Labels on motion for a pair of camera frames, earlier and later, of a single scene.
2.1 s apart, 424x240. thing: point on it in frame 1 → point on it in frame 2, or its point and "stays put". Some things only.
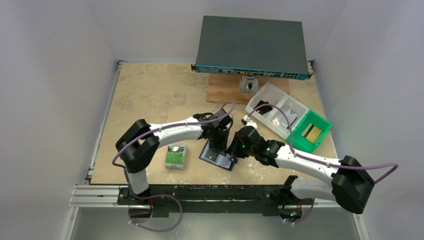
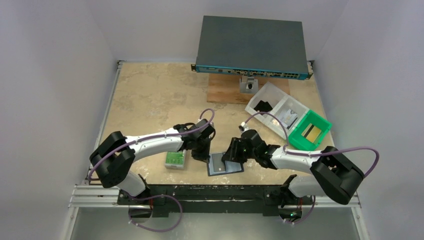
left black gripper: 214,152 → 201,149
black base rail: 270,200 stays put
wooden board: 222,88 stays put
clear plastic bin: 270,93 stays put
